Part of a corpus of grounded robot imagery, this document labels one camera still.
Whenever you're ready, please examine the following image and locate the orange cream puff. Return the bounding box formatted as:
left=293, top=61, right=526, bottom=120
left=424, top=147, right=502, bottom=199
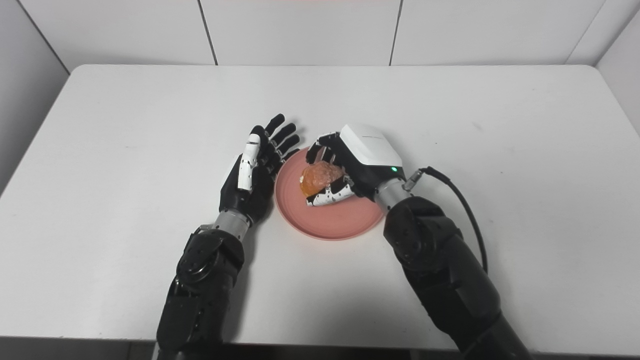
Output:
left=299, top=161, right=347, bottom=197

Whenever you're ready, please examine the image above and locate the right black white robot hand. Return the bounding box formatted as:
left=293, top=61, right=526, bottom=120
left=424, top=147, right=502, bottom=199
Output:
left=305, top=123, right=404, bottom=207

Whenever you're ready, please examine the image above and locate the pink round plate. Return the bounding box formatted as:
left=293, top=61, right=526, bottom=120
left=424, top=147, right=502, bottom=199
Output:
left=274, top=146, right=387, bottom=242

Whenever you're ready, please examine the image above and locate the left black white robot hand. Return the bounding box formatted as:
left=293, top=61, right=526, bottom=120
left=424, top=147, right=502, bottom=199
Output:
left=219, top=113, right=301, bottom=224

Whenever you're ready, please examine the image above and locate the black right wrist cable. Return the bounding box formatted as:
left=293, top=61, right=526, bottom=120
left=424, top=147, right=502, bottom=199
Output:
left=403, top=166, right=489, bottom=275

